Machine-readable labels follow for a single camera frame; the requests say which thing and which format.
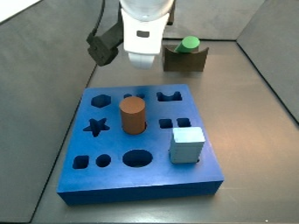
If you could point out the brown cylinder peg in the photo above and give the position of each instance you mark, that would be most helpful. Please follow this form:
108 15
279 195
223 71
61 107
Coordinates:
132 112

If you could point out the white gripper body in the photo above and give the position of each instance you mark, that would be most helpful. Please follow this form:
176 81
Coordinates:
143 37

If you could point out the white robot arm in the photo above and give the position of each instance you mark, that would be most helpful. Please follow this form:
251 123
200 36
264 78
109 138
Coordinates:
144 19

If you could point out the blue foam shape-sorter block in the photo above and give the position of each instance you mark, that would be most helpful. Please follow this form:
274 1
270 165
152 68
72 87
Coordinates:
112 166

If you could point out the green oval cylinder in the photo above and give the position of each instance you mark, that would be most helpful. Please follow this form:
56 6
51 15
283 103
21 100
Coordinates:
189 43

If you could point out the black curved fixture stand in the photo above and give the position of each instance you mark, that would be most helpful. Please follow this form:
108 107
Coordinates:
183 61

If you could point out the light blue square peg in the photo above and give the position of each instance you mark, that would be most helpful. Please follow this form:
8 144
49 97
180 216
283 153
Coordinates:
185 145

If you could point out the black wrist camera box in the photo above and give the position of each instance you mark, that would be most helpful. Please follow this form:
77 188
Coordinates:
103 46

